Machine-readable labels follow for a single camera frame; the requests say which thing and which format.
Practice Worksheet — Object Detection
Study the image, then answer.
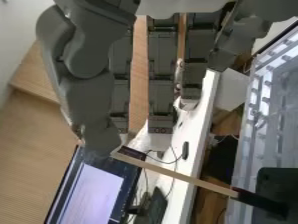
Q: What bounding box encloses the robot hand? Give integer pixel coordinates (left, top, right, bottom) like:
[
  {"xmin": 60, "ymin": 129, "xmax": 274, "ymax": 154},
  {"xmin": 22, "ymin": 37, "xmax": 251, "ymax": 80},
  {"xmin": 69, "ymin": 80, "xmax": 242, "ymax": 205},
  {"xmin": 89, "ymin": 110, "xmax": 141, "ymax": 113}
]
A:
[{"xmin": 34, "ymin": 0, "xmax": 298, "ymax": 158}]

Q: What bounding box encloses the light wooden chopstick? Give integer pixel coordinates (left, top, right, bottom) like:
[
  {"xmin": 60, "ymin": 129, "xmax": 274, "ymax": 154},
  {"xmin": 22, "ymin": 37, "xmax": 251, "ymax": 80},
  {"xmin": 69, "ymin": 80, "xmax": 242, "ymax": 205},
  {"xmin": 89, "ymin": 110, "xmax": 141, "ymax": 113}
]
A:
[{"xmin": 109, "ymin": 150, "xmax": 239, "ymax": 198}]

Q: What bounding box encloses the white desk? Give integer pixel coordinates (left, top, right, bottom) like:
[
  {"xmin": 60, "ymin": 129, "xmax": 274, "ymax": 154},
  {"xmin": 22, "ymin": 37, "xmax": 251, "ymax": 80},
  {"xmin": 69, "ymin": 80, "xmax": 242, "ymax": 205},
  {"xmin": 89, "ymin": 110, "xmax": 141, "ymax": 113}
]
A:
[{"xmin": 126, "ymin": 68, "xmax": 250, "ymax": 224}]

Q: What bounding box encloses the black computer mouse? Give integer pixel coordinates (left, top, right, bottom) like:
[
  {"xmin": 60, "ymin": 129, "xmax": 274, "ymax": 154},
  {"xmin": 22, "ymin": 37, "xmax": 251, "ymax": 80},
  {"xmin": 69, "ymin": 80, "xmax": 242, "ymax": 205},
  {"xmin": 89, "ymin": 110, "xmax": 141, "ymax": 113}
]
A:
[{"xmin": 179, "ymin": 141, "xmax": 191, "ymax": 160}]

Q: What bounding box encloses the black monitor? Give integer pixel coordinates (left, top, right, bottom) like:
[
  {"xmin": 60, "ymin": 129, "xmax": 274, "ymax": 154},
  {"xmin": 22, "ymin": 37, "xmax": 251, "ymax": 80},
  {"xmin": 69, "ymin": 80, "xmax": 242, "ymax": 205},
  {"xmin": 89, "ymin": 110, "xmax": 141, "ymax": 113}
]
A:
[{"xmin": 42, "ymin": 144, "xmax": 143, "ymax": 224}]

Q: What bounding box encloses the black keyboard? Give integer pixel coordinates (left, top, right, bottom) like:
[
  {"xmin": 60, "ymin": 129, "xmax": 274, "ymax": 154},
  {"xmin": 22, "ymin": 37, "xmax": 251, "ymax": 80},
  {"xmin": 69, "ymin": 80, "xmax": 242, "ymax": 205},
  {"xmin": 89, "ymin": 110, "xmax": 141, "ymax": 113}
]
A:
[{"xmin": 147, "ymin": 186, "xmax": 170, "ymax": 224}]

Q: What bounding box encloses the clear box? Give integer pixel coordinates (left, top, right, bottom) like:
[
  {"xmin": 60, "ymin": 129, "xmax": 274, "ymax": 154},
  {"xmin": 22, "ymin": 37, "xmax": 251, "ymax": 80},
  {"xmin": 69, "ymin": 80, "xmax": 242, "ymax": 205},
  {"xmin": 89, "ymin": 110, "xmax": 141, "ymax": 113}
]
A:
[{"xmin": 226, "ymin": 19, "xmax": 298, "ymax": 224}]

